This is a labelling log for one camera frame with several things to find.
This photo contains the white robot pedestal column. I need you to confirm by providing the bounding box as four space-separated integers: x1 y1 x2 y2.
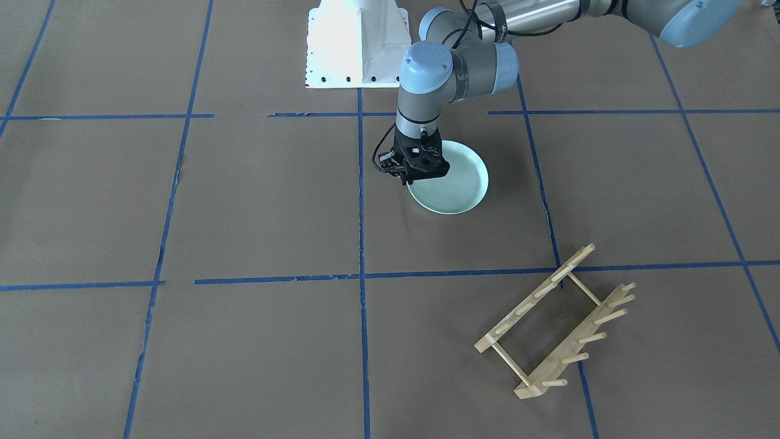
305 1 411 88

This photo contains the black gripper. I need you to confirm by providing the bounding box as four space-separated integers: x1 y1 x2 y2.
392 129 450 185

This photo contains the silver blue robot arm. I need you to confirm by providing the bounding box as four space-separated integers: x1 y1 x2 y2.
372 1 739 185

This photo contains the pale green ceramic plate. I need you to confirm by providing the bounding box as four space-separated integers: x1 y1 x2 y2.
408 140 489 215

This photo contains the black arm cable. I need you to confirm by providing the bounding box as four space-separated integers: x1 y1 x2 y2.
442 0 580 49

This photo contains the wooden dish rack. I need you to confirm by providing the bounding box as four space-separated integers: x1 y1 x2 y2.
474 243 636 399

